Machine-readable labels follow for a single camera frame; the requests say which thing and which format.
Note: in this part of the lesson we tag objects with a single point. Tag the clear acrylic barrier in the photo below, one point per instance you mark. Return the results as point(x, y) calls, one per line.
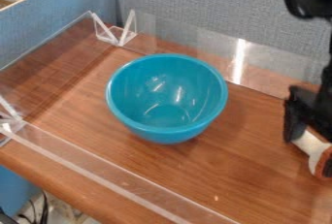
point(74, 51)
point(169, 204)

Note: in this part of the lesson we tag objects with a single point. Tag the white brown toy mushroom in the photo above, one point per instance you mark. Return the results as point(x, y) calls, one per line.
point(319, 152)

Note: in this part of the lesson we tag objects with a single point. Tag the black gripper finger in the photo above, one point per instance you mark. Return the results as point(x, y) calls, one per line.
point(295, 125)
point(327, 169)

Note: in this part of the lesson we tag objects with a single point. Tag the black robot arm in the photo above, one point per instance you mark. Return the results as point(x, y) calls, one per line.
point(308, 9)

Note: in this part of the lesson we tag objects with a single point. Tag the clear acrylic corner bracket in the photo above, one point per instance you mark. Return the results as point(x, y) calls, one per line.
point(115, 35)

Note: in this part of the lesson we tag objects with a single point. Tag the clear acrylic left bracket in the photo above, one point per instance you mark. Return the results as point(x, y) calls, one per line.
point(11, 121)

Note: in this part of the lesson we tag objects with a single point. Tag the clear acrylic back barrier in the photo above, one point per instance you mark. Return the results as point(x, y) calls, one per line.
point(74, 51)

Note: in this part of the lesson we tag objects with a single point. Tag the blue partition with wooden shelf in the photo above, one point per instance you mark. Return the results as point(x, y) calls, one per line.
point(32, 21)

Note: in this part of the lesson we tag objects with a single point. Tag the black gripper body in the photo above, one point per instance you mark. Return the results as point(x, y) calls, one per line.
point(316, 104)

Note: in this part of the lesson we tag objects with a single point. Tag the clear acrylic front barrier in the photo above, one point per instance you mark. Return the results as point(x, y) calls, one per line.
point(169, 204)

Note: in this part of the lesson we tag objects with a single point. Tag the blue plastic bowl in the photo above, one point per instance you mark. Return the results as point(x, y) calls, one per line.
point(166, 96)

